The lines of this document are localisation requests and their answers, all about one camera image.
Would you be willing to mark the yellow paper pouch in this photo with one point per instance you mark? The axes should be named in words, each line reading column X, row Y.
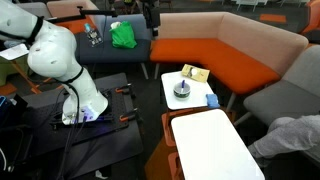
column 195, row 73

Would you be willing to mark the blue sponge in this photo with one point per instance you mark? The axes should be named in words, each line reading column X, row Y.
column 212, row 101

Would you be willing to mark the orange black clamp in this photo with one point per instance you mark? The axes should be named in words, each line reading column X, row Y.
column 128, row 115
column 124, row 88

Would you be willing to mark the black camera stand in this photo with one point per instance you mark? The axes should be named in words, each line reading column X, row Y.
column 82, row 15

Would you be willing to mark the large white table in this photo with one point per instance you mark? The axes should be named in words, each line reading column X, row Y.
column 210, row 148

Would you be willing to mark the black mounting plate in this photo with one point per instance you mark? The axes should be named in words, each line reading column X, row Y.
column 89, row 120

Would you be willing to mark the orange sofa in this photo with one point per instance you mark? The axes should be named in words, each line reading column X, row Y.
column 242, row 53

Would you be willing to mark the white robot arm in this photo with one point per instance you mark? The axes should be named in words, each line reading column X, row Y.
column 52, row 54

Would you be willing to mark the grey sofa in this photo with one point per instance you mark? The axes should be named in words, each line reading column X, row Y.
column 296, row 94

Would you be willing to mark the seated person grey clothes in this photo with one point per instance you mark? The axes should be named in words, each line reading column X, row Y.
column 286, row 135

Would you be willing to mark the blue marker in mug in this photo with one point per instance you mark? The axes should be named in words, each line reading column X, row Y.
column 182, row 86

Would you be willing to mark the green bag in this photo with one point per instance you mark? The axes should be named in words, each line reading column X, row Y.
column 122, row 35

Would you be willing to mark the small white table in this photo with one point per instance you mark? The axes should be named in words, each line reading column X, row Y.
column 197, row 97

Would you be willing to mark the green white mug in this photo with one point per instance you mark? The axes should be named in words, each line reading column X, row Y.
column 177, row 91

